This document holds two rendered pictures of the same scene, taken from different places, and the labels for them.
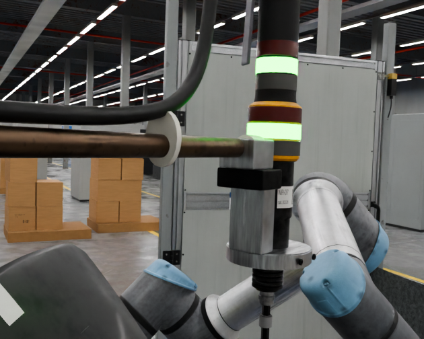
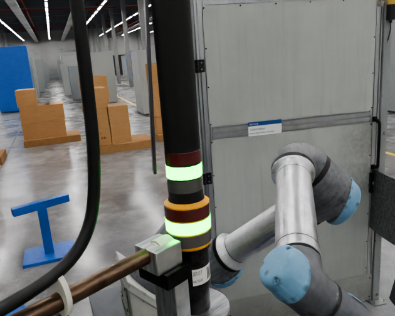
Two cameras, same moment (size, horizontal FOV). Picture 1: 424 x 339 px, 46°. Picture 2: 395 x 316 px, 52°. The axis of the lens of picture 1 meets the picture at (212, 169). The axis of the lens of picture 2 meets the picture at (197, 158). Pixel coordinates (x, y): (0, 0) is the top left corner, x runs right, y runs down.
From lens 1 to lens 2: 0.21 m
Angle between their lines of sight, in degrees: 14
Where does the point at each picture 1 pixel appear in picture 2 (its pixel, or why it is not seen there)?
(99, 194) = (157, 110)
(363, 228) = (335, 188)
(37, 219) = (111, 135)
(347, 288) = (294, 283)
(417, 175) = not seen: outside the picture
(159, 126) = (56, 286)
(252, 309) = (251, 248)
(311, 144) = (316, 74)
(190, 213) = (216, 143)
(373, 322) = (318, 306)
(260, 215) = (174, 302)
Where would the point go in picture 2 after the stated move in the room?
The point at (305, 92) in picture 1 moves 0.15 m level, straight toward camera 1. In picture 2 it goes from (310, 27) to (308, 26)
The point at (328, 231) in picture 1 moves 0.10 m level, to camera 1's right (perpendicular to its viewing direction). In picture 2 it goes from (290, 217) to (349, 216)
